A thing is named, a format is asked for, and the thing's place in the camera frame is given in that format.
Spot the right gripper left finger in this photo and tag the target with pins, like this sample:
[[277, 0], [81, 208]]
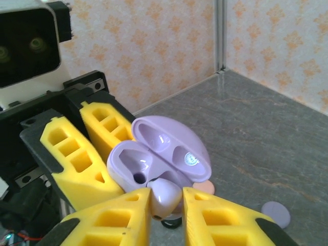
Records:
[[115, 225]]

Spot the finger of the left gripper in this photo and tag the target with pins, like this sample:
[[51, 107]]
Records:
[[107, 123], [77, 176]]

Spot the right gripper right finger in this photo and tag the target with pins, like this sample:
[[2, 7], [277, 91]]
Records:
[[217, 225]]

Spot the round pink earbud case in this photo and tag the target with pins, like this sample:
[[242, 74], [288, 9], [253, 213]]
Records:
[[206, 188]]

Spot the round black earbud case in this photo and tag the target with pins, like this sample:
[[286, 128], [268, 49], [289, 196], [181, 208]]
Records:
[[165, 223]]

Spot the round purple earbud case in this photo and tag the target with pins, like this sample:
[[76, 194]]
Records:
[[276, 214], [166, 133]]

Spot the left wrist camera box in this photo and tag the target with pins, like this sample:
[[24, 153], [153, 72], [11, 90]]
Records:
[[25, 30]]

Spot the aluminium frame post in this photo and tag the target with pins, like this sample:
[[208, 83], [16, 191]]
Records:
[[220, 38]]

